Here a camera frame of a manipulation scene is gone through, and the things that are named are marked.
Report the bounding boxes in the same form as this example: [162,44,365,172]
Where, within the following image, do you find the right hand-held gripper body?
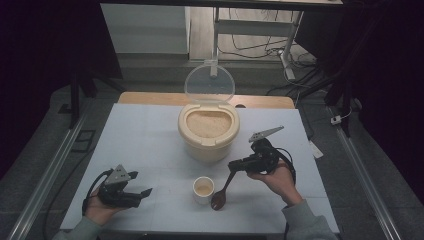
[245,125,285,174]

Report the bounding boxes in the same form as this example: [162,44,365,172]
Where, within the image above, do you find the cream rice container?
[177,103,241,164]

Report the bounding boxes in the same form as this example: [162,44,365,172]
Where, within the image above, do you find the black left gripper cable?
[82,169,114,216]

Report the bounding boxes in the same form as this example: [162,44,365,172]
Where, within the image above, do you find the white table sheet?
[59,103,340,234]

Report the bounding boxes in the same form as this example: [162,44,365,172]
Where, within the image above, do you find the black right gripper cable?
[274,146,297,184]

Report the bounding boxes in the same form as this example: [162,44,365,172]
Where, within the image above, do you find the metal floor rail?
[6,109,91,240]
[328,106,404,240]

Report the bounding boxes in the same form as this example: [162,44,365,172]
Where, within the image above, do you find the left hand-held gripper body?
[97,164,141,209]

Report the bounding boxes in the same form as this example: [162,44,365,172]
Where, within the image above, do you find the white paper tag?
[308,139,324,159]

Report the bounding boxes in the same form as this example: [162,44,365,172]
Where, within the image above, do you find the person's right hand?
[248,159,303,206]

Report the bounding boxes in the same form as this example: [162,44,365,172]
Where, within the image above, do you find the black floor frame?
[71,129,96,154]

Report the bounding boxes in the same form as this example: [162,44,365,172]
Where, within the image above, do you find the brown wooden spoon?
[210,170,238,212]

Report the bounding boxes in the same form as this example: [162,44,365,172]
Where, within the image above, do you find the wooden table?
[118,92,296,110]

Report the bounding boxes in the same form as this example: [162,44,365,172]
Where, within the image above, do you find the person's left hand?
[84,189,129,226]

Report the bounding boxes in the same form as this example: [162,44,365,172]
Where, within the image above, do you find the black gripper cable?
[82,169,114,216]
[274,146,297,184]

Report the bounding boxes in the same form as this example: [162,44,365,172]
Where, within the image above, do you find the rice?
[185,110,233,139]

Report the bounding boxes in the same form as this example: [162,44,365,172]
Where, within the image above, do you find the grey metal desk frame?
[211,6,304,81]

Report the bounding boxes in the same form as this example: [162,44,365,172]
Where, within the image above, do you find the black stand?
[324,76,354,138]
[68,71,126,129]

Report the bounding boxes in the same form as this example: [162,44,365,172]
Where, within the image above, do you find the black floor cables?
[218,8,318,68]

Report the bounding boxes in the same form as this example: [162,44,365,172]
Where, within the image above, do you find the white cup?
[192,176,215,205]

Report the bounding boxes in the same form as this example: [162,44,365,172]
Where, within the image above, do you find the clear round container lid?
[184,64,236,104]

